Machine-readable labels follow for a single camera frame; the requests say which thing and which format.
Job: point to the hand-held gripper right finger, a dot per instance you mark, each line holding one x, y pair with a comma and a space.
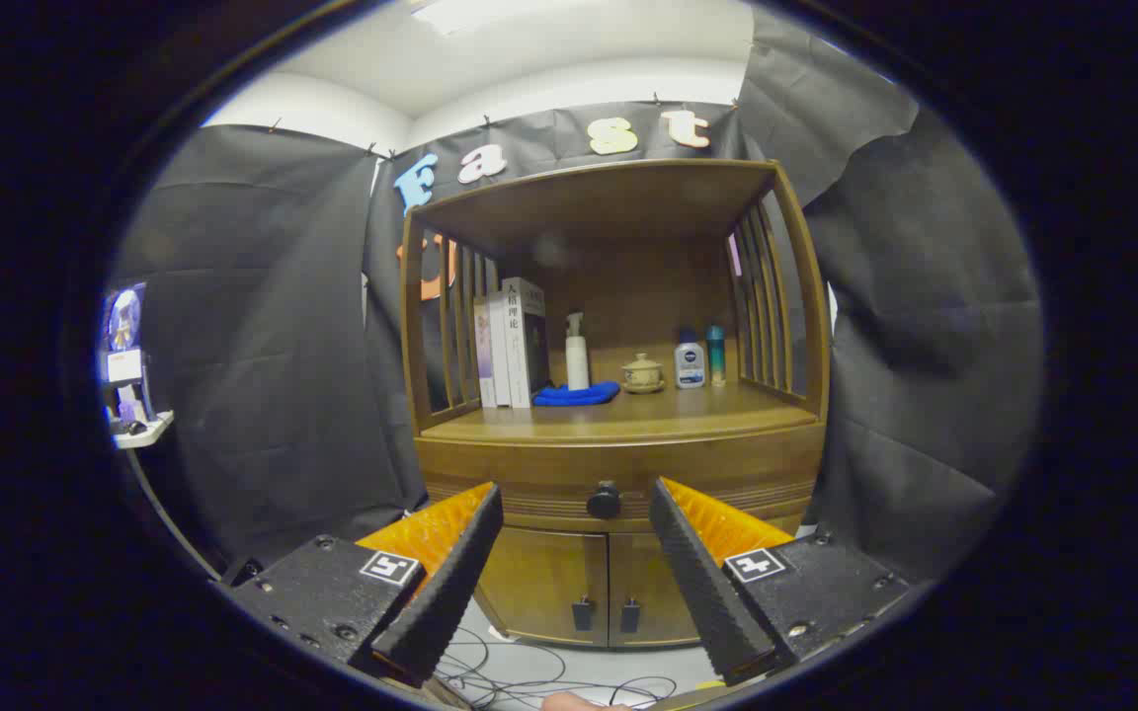
702, 592

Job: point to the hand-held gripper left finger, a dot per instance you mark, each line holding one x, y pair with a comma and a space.
450, 592

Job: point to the black drawer knob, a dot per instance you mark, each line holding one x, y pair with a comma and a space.
604, 502

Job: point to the wooden drawer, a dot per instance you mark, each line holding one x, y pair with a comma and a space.
529, 469

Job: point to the wooden cabinet door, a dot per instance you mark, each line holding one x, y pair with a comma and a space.
539, 583
643, 583

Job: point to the wooden countertop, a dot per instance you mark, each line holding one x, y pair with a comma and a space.
648, 415

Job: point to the wooden cabinet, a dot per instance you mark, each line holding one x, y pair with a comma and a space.
609, 197

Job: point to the beige lidded ceramic teacup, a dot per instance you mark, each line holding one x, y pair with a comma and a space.
643, 375

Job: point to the white lotion bottle blue cap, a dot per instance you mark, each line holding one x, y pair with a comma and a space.
690, 365

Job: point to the blue folded cloth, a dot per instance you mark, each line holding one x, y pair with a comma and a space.
574, 395

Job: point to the slim teal bottle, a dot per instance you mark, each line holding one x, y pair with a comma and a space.
716, 355

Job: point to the lavender book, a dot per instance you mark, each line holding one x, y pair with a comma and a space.
482, 355

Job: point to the thin white book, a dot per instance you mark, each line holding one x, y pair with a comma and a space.
500, 355

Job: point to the thick grey white book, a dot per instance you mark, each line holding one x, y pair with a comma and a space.
525, 341

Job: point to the white pump bottle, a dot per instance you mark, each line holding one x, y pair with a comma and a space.
578, 360

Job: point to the white side shelf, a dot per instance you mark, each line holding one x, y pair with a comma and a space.
144, 433

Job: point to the lit monitor screen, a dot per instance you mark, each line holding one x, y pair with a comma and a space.
122, 326

